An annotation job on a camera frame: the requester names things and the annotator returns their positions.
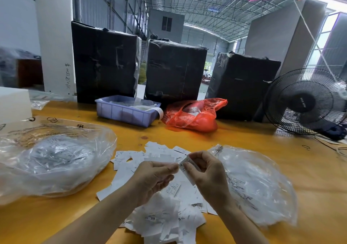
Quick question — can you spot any black table fan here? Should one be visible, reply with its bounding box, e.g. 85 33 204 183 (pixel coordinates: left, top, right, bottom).
264 68 347 140

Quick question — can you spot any person's right hand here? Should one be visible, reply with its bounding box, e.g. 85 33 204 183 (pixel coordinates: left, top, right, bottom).
184 151 233 211

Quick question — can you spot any pile of white labels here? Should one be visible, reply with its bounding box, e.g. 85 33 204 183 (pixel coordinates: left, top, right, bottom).
97 141 219 244

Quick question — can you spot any brown wooden cabinet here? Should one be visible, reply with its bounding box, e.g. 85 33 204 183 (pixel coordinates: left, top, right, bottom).
16 58 44 88

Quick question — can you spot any white pillar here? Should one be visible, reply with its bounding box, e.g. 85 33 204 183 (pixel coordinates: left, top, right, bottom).
34 0 77 96

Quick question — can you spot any white paper label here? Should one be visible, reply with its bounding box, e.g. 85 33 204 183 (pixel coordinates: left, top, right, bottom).
179 154 201 186

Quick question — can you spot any red plastic bag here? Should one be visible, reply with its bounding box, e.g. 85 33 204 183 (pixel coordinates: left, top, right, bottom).
162 98 228 133

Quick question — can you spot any person's left forearm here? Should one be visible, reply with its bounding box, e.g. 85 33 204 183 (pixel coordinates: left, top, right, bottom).
43 189 146 244

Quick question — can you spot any person's left hand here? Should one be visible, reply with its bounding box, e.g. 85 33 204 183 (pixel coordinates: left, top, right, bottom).
130 160 180 205

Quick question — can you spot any white foam box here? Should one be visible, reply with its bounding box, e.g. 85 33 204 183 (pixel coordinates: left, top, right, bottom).
0 86 33 124

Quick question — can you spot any blue plastic bin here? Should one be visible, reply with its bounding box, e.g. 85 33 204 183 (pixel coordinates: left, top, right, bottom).
95 95 164 128

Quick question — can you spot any large clear bag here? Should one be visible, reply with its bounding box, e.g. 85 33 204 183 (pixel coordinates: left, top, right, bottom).
0 118 118 206

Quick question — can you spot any large black wrapped bale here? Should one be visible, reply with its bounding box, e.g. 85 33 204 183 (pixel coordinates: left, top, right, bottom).
144 39 208 106
205 52 282 122
71 21 143 104

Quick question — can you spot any bundle of cables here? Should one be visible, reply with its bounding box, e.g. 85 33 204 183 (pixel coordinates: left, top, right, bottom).
314 134 347 156

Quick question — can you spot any grey cabin with window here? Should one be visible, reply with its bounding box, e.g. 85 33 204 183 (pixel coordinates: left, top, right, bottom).
147 9 185 44

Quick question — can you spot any clear plastic bag black print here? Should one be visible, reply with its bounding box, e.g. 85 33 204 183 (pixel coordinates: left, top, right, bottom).
210 145 298 227

